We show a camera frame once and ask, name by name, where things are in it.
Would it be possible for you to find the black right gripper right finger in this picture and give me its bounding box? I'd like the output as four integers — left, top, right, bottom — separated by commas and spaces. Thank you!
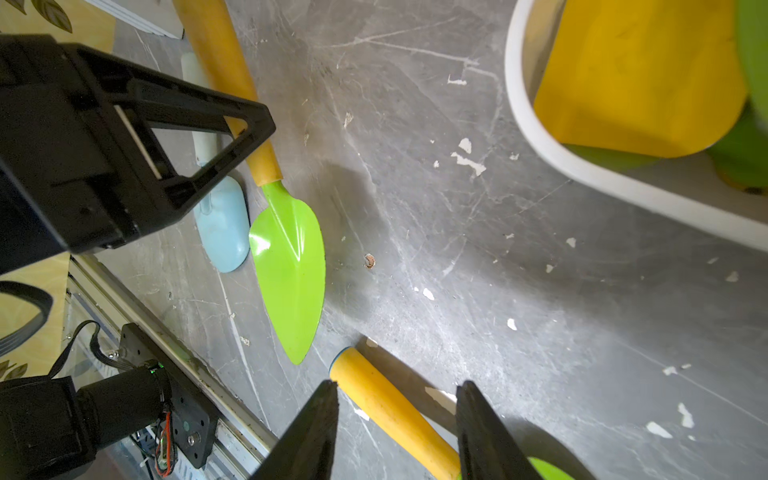
455, 380, 541, 480

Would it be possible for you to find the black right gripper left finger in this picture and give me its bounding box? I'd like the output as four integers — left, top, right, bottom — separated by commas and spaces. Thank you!
250, 380, 339, 480

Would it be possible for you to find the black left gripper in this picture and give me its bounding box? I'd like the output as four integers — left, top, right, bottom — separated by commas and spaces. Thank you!
1, 34, 275, 273

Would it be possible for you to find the light blue shovel pale handle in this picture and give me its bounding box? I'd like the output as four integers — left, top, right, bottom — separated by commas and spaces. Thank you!
181, 52, 250, 273

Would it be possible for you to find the light green trowel wooden handle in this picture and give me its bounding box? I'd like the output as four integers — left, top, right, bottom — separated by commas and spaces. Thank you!
564, 144, 659, 172

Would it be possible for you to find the green leaf shovel yellow handle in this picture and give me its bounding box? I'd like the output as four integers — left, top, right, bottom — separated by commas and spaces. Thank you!
706, 102, 767, 196

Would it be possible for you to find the yellow scoop with yellow handle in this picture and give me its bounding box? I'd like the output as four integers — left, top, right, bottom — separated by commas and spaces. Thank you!
534, 1, 747, 158

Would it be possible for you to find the white plastic storage box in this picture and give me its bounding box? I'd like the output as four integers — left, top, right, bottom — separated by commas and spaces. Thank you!
505, 1, 767, 250

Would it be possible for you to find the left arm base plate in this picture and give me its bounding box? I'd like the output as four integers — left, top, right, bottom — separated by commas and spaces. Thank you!
120, 323, 219, 469

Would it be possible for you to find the left circuit board with wires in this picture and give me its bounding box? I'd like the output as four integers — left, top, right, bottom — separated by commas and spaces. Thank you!
129, 408, 178, 479

